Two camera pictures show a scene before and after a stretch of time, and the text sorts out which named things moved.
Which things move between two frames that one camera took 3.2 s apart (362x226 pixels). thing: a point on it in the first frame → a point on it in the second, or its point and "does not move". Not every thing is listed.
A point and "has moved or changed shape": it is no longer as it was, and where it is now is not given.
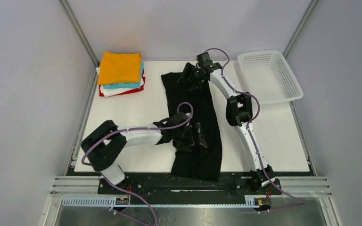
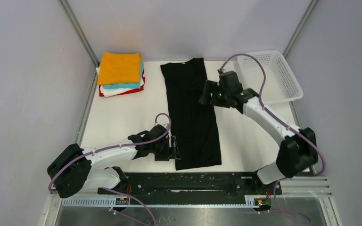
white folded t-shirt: (109, 92) does not move
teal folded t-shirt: (135, 85) does not move
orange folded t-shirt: (116, 68) does not move
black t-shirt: (202, 163) has moved or changed shape
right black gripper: (193, 75) → (208, 92)
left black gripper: (192, 137) → (171, 147)
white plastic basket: (268, 77) does not move
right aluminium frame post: (306, 17) does not move
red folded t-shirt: (101, 94) does not move
